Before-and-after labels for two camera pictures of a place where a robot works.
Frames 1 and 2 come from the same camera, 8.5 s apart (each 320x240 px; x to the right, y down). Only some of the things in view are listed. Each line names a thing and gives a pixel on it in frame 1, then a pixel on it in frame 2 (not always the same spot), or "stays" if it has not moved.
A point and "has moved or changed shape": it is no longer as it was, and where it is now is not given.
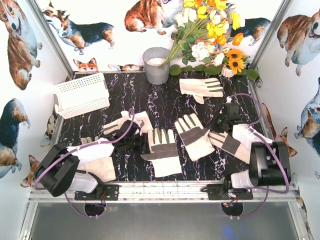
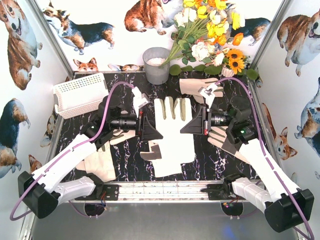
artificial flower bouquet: (202, 28) stays
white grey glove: (195, 139) has moved or changed shape
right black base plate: (226, 192) stays
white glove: (198, 88) stays
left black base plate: (101, 192) stays
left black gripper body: (139, 142) → (141, 124)
